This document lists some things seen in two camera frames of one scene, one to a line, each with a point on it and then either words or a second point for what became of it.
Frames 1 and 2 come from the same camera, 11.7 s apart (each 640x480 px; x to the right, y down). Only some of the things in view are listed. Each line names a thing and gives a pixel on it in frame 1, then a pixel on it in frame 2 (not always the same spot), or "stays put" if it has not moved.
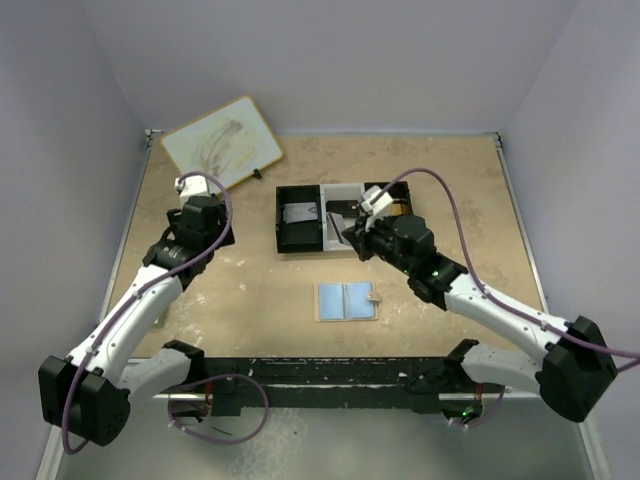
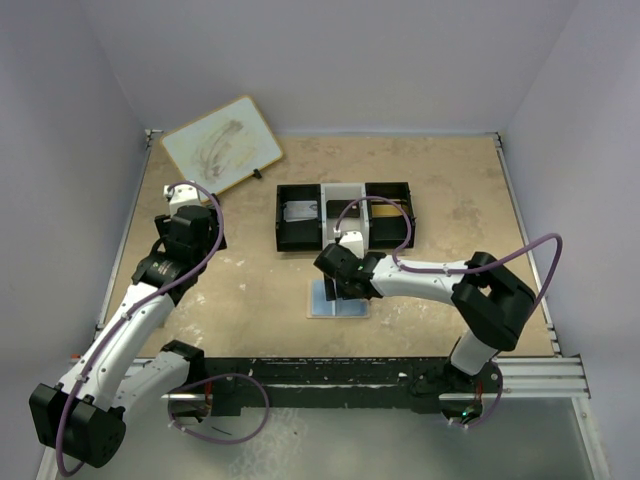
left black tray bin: (300, 236) stays put
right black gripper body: (364, 240) to (340, 282)
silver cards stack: (299, 212) stays put
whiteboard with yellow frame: (226, 144) stays put
